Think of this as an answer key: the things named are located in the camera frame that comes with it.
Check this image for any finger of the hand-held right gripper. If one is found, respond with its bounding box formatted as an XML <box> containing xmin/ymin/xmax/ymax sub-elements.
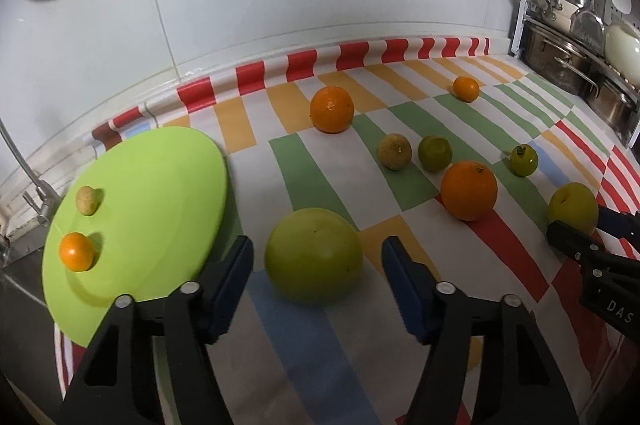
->
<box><xmin>597</xmin><ymin>205</ymin><xmax>640</xmax><ymax>240</ymax></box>
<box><xmin>546</xmin><ymin>221</ymin><xmax>640</xmax><ymax>286</ymax></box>

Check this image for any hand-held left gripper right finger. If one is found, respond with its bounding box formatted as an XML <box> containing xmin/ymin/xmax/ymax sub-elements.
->
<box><xmin>381</xmin><ymin>235</ymin><xmax>581</xmax><ymax>425</ymax></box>

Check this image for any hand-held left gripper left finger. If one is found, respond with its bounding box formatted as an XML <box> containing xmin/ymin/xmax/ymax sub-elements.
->
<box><xmin>57</xmin><ymin>235</ymin><xmax>255</xmax><ymax>425</ymax></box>

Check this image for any yellow-green apple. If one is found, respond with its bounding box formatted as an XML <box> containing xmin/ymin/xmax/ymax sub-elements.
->
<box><xmin>548</xmin><ymin>182</ymin><xmax>600</xmax><ymax>236</ymax></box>

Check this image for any large yellow-green round fruit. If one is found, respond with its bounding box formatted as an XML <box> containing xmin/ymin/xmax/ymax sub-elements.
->
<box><xmin>264</xmin><ymin>208</ymin><xmax>364</xmax><ymax>305</ymax></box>

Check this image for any green round plate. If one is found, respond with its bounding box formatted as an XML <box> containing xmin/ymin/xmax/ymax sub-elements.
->
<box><xmin>41</xmin><ymin>126</ymin><xmax>229</xmax><ymax>348</ymax></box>

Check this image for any large orange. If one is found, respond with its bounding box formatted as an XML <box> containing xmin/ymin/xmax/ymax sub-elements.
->
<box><xmin>440</xmin><ymin>160</ymin><xmax>499</xmax><ymax>221</ymax></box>
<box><xmin>309</xmin><ymin>86</ymin><xmax>355</xmax><ymax>135</ymax></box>

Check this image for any brownish tan round fruit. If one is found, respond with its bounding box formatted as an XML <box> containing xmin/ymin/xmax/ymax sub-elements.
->
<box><xmin>377</xmin><ymin>133</ymin><xmax>413</xmax><ymax>171</ymax></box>

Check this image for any green mandarin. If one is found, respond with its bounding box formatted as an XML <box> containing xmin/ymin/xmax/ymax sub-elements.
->
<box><xmin>417</xmin><ymin>135</ymin><xmax>453</xmax><ymax>173</ymax></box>

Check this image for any small orange mandarin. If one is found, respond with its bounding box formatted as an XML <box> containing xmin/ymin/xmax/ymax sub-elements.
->
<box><xmin>452</xmin><ymin>76</ymin><xmax>481</xmax><ymax>103</ymax></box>
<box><xmin>58</xmin><ymin>232</ymin><xmax>96</xmax><ymax>272</ymax></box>

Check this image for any colourful striped tablecloth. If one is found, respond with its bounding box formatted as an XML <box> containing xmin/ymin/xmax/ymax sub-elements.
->
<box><xmin>52</xmin><ymin>36</ymin><xmax>640</xmax><ymax>425</ymax></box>

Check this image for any stainless steel pot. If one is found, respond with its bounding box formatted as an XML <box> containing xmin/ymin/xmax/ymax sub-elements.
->
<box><xmin>587</xmin><ymin>72</ymin><xmax>640</xmax><ymax>141</ymax></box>

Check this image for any small tan round fruit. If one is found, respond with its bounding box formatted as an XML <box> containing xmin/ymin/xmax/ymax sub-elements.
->
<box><xmin>75</xmin><ymin>186</ymin><xmax>101</xmax><ymax>217</ymax></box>

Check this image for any white enamel pot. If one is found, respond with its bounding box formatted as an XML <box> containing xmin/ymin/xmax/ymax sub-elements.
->
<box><xmin>604</xmin><ymin>18</ymin><xmax>640</xmax><ymax>73</ymax></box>

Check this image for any steel pot with glass lid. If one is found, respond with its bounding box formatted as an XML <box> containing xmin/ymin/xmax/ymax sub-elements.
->
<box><xmin>522</xmin><ymin>22</ymin><xmax>601</xmax><ymax>96</ymax></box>

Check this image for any chrome gooseneck faucet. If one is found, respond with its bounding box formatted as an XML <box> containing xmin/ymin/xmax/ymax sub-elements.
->
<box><xmin>0</xmin><ymin>115</ymin><xmax>63</xmax><ymax>227</ymax></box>

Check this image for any metal cookware rack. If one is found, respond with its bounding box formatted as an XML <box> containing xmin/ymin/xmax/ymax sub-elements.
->
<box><xmin>509</xmin><ymin>0</ymin><xmax>640</xmax><ymax>146</ymax></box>

